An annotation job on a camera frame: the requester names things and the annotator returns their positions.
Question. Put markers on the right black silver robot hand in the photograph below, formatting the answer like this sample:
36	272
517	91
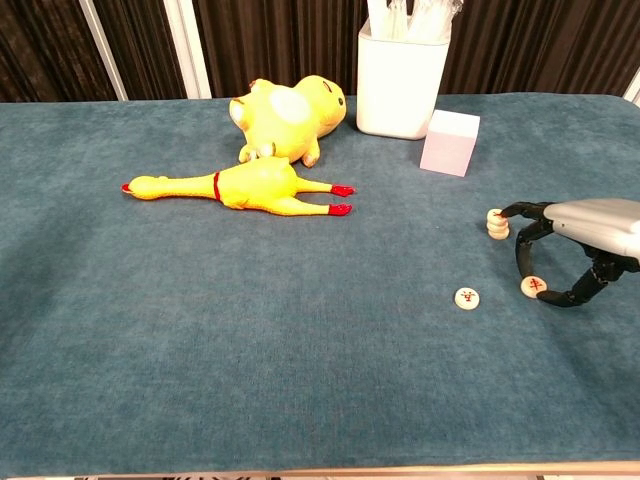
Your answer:
600	225

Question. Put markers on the round wooden chess piece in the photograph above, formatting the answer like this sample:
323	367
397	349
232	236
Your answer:
497	227
494	218
534	287
467	298
498	236

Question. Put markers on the pink white cube block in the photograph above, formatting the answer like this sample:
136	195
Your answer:
447	145

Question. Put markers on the white square plastic container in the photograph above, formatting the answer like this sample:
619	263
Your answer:
395	85

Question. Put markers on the clear plastic-wrapped straws bundle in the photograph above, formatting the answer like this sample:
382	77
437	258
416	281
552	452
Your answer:
430	20

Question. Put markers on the white paper packet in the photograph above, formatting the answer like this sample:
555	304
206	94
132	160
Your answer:
382	17

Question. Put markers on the yellow plush duck toy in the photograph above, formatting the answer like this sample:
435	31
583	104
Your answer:
290	125

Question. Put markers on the yellow rubber chicken toy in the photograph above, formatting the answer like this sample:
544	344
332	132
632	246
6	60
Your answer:
255	187

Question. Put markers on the dark brown pleated curtain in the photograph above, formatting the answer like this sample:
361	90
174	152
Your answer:
275	45

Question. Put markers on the teal fabric table mat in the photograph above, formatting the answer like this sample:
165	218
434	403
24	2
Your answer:
200	325

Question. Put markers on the white metal frame post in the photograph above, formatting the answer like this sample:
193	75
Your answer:
189	50
634	92
103	50

